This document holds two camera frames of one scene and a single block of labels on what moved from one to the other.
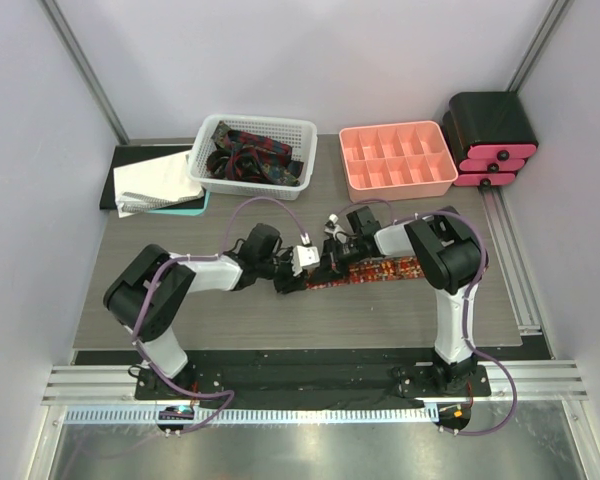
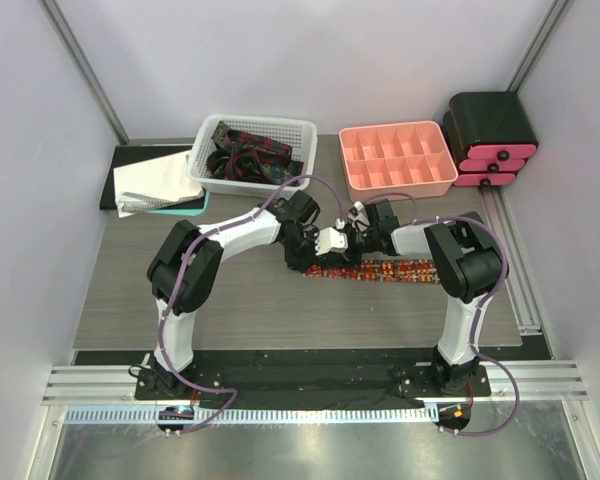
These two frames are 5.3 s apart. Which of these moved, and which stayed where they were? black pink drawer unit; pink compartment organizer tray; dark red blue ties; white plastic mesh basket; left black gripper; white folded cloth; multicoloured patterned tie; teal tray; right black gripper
Moved: multicoloured patterned tie; right black gripper; left black gripper
Stayed: white folded cloth; pink compartment organizer tray; dark red blue ties; teal tray; black pink drawer unit; white plastic mesh basket
